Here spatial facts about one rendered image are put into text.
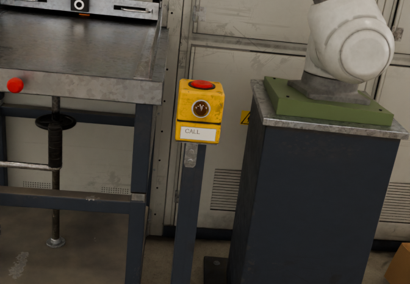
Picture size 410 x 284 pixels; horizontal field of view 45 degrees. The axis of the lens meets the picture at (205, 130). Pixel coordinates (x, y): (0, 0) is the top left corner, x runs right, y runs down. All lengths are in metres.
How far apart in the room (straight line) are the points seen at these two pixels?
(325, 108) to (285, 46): 0.56
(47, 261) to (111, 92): 0.71
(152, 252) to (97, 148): 0.46
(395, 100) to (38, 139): 1.34
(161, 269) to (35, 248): 0.47
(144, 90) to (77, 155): 0.87
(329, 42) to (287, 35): 0.66
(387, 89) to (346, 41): 0.86
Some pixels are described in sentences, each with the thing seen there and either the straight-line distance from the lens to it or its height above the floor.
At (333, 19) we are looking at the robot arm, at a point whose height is 1.02.
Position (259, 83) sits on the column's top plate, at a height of 0.75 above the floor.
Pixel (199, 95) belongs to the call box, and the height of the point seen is 0.89.
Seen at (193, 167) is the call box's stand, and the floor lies 0.74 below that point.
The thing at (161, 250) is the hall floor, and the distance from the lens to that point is 2.00.
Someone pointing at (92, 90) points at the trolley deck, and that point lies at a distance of 1.12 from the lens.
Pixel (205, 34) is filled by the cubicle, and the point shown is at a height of 0.84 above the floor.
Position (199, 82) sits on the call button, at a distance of 0.90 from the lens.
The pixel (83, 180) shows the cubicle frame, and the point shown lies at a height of 0.23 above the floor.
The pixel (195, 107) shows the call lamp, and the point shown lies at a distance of 0.86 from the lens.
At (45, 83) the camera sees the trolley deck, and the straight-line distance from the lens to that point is 1.13.
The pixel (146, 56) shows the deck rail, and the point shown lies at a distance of 1.30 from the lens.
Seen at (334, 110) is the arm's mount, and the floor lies 0.78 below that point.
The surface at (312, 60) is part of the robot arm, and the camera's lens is 1.37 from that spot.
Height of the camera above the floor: 1.15
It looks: 21 degrees down
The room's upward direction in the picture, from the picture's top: 7 degrees clockwise
